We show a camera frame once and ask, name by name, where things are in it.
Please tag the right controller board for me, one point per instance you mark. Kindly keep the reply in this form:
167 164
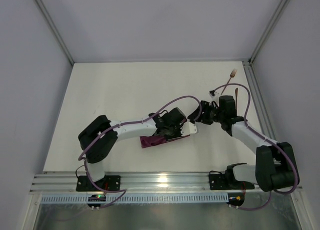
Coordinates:
235 200

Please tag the right side aluminium rail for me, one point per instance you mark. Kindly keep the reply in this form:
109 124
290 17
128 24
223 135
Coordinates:
260 106

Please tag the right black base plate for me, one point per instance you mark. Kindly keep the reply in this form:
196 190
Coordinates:
218 181

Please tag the left aluminium frame post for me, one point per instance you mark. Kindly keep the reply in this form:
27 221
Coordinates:
54 30

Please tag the controller board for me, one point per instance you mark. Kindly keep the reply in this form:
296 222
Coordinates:
96 200
235 200

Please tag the purple satin napkin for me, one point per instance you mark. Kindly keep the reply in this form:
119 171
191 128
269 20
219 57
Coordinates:
150 141

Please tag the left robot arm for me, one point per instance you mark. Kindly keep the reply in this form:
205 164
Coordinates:
100 136

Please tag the aluminium front rail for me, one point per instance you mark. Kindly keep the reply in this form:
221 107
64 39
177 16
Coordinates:
133 182

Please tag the aluminium frame post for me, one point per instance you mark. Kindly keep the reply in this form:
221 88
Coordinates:
277 14
54 30

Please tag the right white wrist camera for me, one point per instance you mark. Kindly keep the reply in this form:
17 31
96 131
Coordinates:
214 97

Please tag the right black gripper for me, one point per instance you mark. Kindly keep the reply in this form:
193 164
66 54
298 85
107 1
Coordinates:
206 112

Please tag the left controller board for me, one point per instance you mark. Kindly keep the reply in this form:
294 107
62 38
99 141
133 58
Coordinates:
96 200

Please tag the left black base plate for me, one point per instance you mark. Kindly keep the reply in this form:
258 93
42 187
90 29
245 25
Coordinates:
109 183

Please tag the aluminium rail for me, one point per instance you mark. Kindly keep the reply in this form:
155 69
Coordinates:
133 182
260 106

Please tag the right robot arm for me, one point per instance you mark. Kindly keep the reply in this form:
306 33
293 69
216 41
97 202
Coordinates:
275 165

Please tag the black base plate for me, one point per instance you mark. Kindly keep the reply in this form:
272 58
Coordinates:
109 183
218 181

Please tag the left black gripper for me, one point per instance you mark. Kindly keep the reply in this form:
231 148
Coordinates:
172 132

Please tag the right aluminium frame post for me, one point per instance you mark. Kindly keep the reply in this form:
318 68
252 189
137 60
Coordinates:
277 14

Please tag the slotted grey cable duct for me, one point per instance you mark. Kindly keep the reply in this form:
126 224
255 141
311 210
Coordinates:
143 198

